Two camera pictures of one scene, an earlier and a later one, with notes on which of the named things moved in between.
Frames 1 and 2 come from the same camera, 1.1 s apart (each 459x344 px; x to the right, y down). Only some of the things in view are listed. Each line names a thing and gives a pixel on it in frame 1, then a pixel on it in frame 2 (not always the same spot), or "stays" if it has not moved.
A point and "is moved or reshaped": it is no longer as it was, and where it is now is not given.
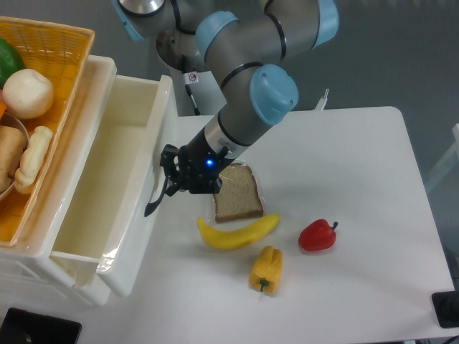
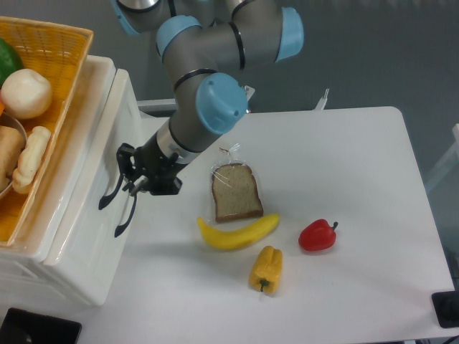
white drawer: [114, 178] is moved or reshaped
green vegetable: [11, 60] stays
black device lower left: [24, 327] stays
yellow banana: [228, 240] stays
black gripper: [199, 166] → [158, 170]
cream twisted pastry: [32, 158] stays
